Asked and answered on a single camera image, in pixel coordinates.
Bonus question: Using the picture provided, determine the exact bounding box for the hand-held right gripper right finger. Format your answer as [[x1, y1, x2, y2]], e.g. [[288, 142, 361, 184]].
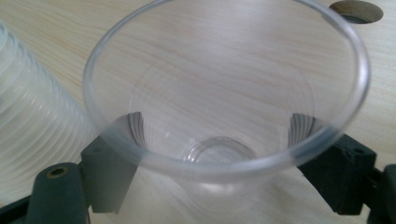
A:
[[287, 112, 378, 217]]

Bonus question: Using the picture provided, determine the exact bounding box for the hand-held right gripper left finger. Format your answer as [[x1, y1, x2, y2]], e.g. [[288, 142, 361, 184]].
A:
[[79, 111, 148, 217]]

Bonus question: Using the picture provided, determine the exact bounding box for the stack of clear plastic cups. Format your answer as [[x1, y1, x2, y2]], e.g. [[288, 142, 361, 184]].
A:
[[0, 20, 101, 207]]

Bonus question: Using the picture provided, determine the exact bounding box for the single clear plastic cup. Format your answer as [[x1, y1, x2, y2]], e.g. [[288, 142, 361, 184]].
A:
[[81, 0, 373, 224]]

